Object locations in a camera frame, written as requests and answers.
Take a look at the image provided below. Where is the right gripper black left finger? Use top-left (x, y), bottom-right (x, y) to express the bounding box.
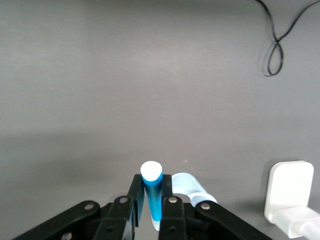
top-left (12, 173), bottom-right (147, 240)

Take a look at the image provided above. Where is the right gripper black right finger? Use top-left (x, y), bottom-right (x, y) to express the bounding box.
top-left (158, 173), bottom-right (273, 240)

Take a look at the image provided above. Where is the translucent blue plastic cup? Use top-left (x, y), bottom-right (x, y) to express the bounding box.
top-left (171, 172), bottom-right (218, 207)

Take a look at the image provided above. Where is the white rounded plastic block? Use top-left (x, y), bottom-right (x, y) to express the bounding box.
top-left (264, 160), bottom-right (320, 239)

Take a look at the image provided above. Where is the thin black looped table cable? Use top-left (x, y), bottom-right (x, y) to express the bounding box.
top-left (254, 0), bottom-right (320, 77)

